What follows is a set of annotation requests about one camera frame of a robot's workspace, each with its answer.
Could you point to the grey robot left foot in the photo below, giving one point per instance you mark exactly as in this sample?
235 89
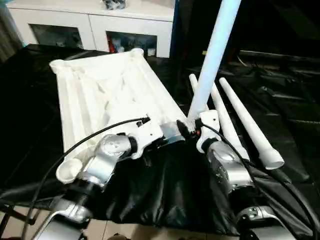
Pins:
118 237

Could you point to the white glass-door cabinet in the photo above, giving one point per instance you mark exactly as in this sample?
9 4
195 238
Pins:
95 20

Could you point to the small tan label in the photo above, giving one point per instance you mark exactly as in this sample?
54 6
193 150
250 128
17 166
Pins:
205 52

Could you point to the white plastic table top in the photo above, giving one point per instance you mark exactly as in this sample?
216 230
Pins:
95 95

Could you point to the long black bar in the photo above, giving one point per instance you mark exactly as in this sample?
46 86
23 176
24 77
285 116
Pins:
280 55

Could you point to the dark objects on cabinet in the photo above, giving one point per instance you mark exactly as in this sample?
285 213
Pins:
113 3

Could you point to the white plastic table leg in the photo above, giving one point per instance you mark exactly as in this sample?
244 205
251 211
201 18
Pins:
247 117
217 50
196 87
225 112

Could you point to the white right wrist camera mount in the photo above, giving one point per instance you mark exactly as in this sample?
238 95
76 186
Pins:
208 120

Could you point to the grey curtain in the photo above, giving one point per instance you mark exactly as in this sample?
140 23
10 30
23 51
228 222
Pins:
10 37

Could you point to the dark folding stand frame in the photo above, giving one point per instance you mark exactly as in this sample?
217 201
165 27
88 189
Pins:
15 215

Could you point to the red bottle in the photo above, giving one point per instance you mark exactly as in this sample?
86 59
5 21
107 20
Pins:
110 43

